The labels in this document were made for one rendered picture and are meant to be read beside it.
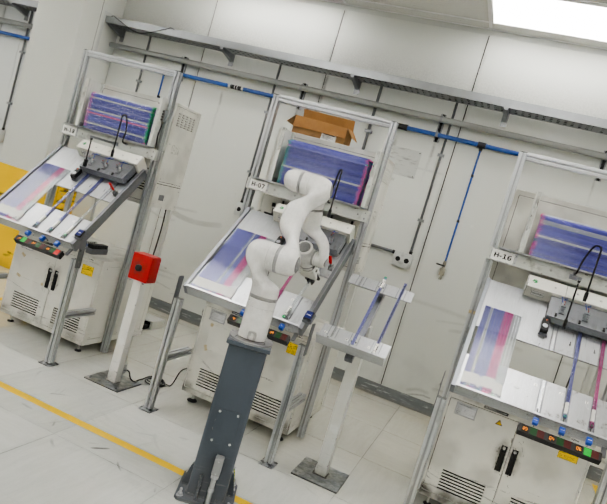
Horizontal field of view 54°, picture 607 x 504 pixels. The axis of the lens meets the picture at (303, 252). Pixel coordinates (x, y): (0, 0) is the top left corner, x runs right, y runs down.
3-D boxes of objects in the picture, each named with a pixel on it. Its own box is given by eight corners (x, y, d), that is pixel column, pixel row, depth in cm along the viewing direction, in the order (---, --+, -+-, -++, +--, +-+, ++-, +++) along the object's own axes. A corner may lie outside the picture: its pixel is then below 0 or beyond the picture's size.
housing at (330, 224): (349, 252, 341) (350, 233, 331) (273, 228, 357) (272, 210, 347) (354, 243, 347) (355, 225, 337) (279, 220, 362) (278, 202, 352)
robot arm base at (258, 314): (271, 351, 241) (283, 308, 240) (226, 338, 241) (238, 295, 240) (273, 340, 260) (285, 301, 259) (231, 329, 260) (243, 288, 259)
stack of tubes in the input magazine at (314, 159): (356, 205, 332) (370, 158, 330) (275, 182, 348) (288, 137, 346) (361, 207, 344) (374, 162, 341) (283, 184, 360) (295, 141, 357)
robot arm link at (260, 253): (271, 304, 242) (287, 248, 240) (231, 290, 247) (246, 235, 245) (280, 301, 254) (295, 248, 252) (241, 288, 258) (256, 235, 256)
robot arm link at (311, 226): (340, 211, 284) (329, 265, 298) (310, 201, 289) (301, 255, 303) (332, 216, 276) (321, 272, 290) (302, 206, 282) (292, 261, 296)
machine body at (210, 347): (283, 446, 328) (315, 340, 323) (178, 399, 350) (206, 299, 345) (318, 417, 390) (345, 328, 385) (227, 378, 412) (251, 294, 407)
